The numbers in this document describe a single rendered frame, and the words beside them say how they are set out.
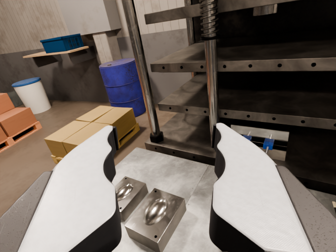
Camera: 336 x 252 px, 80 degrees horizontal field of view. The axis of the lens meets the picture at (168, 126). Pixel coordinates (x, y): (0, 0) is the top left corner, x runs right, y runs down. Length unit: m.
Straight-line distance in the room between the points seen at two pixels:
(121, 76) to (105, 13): 1.03
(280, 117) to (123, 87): 2.81
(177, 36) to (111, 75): 1.23
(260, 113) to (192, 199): 0.52
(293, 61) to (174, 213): 0.76
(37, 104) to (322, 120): 5.25
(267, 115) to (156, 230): 0.71
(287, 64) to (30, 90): 5.07
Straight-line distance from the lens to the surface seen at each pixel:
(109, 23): 3.83
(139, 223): 0.83
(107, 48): 3.99
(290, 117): 1.07
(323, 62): 0.99
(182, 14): 1.11
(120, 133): 2.90
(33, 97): 5.47
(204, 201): 0.94
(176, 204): 0.85
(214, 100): 1.05
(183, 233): 0.86
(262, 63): 0.99
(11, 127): 4.34
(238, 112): 1.09
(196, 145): 1.28
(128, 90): 3.54
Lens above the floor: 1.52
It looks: 28 degrees down
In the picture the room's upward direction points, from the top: 10 degrees counter-clockwise
